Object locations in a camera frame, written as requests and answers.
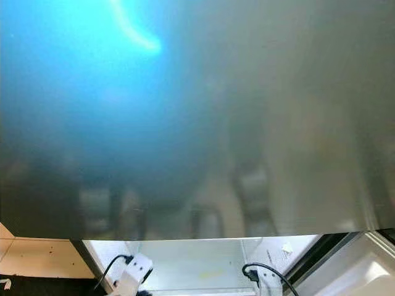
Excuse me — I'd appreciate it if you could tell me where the grey steel fridge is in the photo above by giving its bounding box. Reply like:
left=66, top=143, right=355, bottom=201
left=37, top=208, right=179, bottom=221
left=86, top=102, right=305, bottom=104
left=0, top=0, right=395, bottom=296

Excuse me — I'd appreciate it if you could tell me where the fridge door with white bins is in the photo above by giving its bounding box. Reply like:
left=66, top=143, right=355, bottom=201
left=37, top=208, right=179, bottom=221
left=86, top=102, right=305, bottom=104
left=293, top=231, right=395, bottom=296

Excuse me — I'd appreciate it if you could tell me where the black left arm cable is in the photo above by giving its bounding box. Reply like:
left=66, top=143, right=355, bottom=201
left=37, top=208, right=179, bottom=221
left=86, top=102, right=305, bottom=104
left=94, top=253, right=131, bottom=292

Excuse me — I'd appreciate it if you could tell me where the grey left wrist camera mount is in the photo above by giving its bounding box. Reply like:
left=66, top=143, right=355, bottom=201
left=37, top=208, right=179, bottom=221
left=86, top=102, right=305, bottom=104
left=112, top=252, right=154, bottom=296

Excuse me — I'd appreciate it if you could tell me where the black floor mat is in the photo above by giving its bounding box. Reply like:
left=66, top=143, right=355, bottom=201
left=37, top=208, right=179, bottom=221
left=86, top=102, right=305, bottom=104
left=0, top=274, right=99, bottom=296

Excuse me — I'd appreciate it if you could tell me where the glass fridge shelf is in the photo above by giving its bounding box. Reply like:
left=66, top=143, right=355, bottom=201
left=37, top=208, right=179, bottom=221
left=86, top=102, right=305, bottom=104
left=130, top=247, right=247, bottom=296

